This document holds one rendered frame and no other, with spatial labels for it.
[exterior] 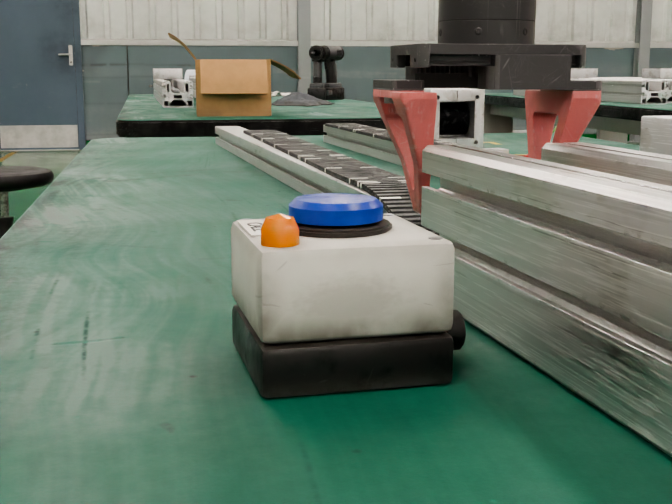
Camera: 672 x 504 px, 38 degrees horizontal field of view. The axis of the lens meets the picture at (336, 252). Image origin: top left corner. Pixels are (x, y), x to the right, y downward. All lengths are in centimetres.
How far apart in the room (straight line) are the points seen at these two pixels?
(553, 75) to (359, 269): 24
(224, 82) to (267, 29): 891
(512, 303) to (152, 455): 18
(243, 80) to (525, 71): 209
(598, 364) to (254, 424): 13
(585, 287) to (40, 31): 1119
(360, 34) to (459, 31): 1113
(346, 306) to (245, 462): 8
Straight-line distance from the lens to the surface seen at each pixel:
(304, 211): 40
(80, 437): 36
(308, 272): 37
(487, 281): 47
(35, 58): 1151
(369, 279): 38
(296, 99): 342
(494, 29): 57
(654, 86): 376
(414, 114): 55
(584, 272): 38
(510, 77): 57
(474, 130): 157
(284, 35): 1159
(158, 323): 50
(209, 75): 264
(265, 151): 121
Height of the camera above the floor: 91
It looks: 11 degrees down
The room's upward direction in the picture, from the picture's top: straight up
